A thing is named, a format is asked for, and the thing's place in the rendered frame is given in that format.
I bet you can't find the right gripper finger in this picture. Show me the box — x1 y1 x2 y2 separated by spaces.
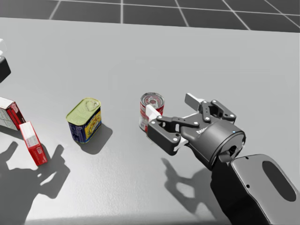
184 93 237 124
145 104 202 157

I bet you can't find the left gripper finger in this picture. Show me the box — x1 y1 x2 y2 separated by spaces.
0 38 12 84

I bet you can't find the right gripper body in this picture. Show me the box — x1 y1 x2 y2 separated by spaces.
180 113 246 171

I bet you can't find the red and white can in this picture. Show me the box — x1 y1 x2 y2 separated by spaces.
139 92 165 133

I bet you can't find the green and blue rectangular can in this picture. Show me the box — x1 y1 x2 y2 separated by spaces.
66 97 103 144

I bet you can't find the red and white carton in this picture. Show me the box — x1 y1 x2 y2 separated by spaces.
0 97 26 131
18 121 48 166

